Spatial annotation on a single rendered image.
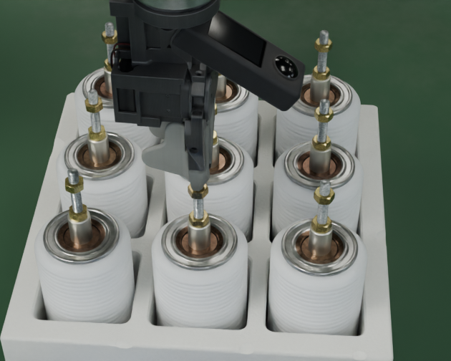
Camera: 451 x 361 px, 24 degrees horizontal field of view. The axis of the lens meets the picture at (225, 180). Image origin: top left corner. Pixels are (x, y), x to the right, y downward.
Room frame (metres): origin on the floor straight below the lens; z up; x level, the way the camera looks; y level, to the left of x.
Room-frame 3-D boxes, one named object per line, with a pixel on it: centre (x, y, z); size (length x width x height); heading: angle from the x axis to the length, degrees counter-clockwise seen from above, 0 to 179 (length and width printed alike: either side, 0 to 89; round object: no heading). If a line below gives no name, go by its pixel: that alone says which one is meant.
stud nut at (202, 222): (0.70, 0.03, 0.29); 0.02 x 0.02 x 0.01; 25
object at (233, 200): (0.82, 0.02, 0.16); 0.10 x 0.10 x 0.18
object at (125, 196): (0.83, 0.14, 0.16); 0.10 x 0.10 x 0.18
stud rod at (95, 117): (0.83, 0.14, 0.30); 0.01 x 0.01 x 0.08
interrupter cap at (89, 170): (0.83, 0.14, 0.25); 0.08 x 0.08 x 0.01
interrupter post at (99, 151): (0.83, 0.14, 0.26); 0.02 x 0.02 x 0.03
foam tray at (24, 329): (0.82, 0.02, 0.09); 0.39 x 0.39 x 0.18; 86
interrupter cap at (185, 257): (0.70, 0.03, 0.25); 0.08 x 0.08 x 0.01
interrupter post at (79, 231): (0.71, 0.14, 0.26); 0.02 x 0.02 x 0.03
